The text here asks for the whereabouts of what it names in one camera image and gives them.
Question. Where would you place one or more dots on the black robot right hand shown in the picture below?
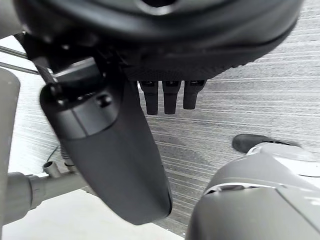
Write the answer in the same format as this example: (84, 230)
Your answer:
(160, 37)

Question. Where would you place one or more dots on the dark robot right foot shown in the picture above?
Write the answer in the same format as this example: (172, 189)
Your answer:
(247, 142)

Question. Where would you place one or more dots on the silver robot right leg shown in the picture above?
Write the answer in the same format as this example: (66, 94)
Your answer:
(250, 200)

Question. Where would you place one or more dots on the grey metal post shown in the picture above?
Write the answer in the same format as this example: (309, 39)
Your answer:
(8, 120)

